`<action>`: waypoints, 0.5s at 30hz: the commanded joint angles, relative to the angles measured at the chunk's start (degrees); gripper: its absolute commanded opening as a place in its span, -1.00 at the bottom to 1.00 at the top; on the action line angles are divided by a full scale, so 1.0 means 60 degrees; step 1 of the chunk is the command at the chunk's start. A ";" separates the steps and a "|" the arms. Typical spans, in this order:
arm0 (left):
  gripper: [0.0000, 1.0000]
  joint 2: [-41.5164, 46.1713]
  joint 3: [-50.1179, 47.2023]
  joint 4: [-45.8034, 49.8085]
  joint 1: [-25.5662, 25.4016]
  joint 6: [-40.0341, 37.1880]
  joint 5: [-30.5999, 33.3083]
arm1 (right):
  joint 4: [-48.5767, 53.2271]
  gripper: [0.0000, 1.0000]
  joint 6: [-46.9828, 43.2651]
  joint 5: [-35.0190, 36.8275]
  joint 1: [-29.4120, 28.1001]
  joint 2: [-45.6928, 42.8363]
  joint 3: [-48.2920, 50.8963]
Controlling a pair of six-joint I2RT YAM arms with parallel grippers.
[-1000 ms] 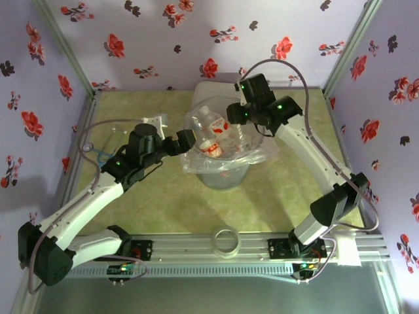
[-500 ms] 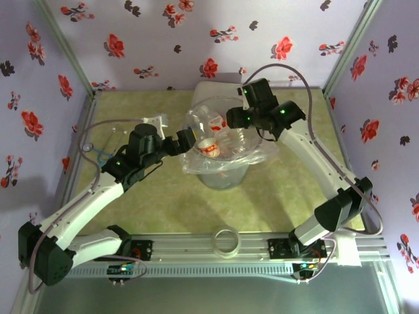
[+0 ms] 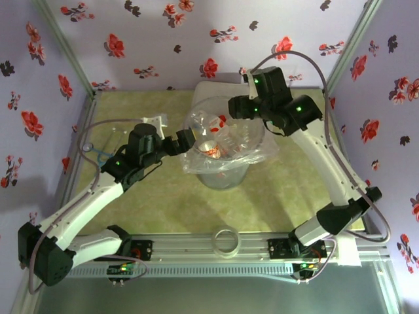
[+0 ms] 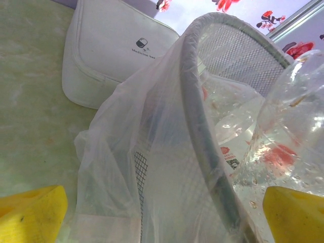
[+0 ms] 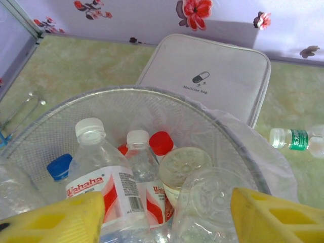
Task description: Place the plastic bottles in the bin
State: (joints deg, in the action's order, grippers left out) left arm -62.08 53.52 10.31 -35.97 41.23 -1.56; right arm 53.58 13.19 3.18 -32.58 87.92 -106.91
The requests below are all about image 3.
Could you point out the clear plastic bag liner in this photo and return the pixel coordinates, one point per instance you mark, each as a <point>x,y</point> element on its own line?
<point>196,165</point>

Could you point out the red cap red label bottle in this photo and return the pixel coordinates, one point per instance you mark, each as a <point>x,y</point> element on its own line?
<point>214,121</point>

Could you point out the clear bottle red white label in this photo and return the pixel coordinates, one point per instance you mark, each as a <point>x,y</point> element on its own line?
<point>209,148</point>

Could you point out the clear plastic bin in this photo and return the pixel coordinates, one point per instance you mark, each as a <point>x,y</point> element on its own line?
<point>226,181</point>

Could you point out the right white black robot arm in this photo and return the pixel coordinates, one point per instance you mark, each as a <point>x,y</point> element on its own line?
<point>327,170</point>

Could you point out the white translucent plastic container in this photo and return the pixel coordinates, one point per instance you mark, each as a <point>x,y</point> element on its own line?
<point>209,90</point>

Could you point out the small clear round disc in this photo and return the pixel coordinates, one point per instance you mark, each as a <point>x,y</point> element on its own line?
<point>87,147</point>

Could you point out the clear tape roll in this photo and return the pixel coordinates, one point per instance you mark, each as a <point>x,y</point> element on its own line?
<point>226,254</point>

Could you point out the left circuit board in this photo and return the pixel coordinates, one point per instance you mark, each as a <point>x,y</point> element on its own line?
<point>122,269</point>

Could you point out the circuit board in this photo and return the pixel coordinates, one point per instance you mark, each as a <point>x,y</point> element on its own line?
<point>122,269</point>
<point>306,266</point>

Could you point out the right circuit board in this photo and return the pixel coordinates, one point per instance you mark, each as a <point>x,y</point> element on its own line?
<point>306,266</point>

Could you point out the white foam pad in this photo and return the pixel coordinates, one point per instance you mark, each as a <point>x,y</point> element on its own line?
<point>348,253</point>

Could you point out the left aluminium side rail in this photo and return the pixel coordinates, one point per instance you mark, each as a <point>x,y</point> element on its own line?
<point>84,121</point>

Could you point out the right aluminium corner post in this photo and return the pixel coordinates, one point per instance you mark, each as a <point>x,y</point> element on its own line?
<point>352,45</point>

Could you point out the aluminium corner post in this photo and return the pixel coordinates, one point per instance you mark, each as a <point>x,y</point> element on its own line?
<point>352,45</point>
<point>68,45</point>

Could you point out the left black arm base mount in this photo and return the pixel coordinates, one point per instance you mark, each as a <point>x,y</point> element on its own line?
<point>144,250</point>

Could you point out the left aluminium corner post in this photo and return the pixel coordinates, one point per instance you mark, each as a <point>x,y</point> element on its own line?
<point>68,45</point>

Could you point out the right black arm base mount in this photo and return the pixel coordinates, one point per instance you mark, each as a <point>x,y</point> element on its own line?
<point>276,248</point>

